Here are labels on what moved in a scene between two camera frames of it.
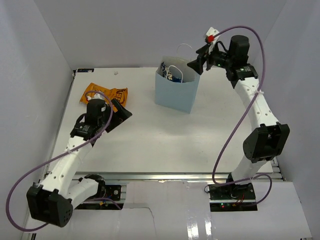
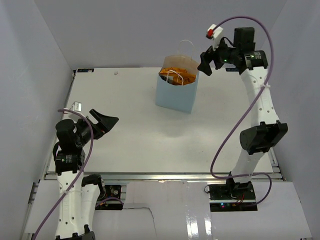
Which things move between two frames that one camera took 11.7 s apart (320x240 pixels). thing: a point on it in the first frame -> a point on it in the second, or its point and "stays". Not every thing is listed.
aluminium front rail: x=179 y=177 stays
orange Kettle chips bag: x=95 y=91 -> x=177 y=76
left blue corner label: x=83 y=70 stays
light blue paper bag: x=177 y=96 stays
